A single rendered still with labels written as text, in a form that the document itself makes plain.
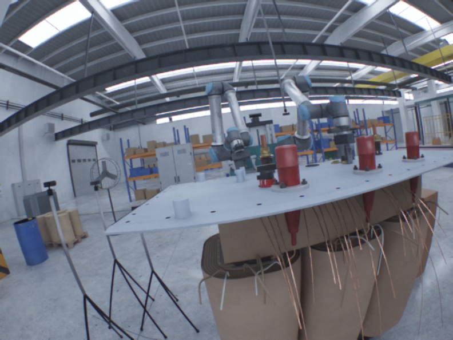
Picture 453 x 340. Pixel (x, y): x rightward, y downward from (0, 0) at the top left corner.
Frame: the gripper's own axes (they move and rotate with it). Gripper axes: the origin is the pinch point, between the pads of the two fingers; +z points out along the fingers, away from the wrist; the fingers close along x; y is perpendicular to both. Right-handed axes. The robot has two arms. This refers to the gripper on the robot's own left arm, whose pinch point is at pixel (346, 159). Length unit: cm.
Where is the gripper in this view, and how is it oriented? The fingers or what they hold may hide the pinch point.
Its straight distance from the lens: 111.6
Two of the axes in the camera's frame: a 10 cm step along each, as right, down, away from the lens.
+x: -0.5, -0.7, 10.0
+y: 9.9, -1.5, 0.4
